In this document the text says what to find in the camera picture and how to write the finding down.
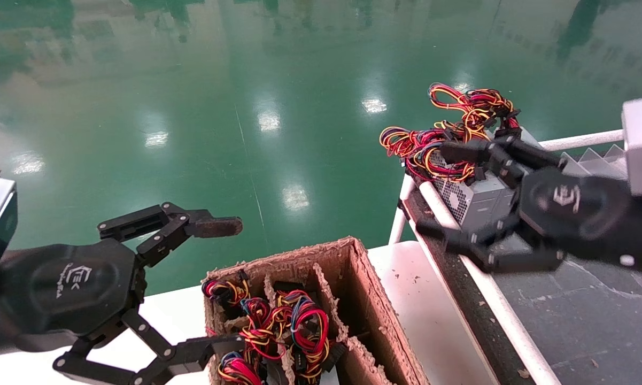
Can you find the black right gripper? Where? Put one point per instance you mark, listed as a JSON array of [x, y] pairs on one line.
[[572, 214]]

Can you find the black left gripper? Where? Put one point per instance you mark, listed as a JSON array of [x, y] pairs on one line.
[[69, 289]]

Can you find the clear acrylic divider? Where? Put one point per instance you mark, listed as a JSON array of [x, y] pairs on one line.
[[593, 160]]

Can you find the worn cardboard divider box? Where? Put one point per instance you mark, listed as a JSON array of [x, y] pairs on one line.
[[294, 260]]

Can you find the dark conveyor belt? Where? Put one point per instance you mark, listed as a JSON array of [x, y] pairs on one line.
[[593, 331]]

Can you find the black conveyor side rail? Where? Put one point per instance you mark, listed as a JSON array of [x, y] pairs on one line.
[[459, 299]]

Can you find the white frame leg tube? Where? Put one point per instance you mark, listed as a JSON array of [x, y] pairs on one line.
[[398, 227]]

